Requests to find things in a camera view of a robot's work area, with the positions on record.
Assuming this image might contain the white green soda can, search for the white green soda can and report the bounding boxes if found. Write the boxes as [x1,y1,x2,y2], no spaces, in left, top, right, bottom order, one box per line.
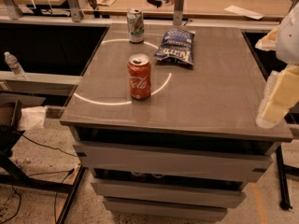
[127,8,144,43]

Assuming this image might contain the red coca-cola can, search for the red coca-cola can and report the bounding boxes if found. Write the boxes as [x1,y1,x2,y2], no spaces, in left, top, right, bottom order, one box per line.
[127,53,151,100]

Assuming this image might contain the middle grey drawer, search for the middle grey drawer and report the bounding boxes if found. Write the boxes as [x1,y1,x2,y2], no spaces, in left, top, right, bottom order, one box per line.
[92,178,246,208]

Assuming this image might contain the top grey drawer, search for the top grey drawer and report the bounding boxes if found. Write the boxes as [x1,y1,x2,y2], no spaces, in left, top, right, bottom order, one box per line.
[73,141,272,182]

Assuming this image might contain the grey drawer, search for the grey drawer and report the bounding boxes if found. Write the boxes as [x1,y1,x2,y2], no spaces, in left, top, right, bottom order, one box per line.
[73,141,272,182]
[92,178,246,208]
[103,197,227,221]

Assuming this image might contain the black headband object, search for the black headband object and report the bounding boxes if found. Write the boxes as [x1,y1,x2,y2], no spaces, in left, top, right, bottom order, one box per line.
[147,0,170,7]

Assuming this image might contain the white paper sheet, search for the white paper sheet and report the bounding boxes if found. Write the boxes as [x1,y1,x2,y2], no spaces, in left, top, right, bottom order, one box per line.
[225,6,263,20]

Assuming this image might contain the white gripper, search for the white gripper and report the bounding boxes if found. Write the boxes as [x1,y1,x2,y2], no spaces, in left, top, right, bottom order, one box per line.
[255,4,299,129]

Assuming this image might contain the bottom grey drawer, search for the bottom grey drawer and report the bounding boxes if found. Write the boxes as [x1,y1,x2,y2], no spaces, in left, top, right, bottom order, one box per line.
[103,197,227,221]

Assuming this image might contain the small paper card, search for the small paper card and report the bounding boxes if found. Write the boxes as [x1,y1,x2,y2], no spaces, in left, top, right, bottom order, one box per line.
[96,0,117,7]

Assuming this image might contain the clear plastic water bottle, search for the clear plastic water bottle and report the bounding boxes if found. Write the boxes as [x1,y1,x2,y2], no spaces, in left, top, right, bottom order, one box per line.
[4,51,27,80]

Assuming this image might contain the blue chip bag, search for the blue chip bag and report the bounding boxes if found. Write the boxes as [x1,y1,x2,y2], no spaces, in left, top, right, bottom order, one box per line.
[153,28,194,65]

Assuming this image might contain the white crumpled cloth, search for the white crumpled cloth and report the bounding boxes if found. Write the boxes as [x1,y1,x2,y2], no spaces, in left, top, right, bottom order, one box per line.
[18,106,47,131]

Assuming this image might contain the black floor cable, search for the black floor cable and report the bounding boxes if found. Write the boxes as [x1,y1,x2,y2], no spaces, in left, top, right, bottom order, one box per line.
[0,133,78,224]

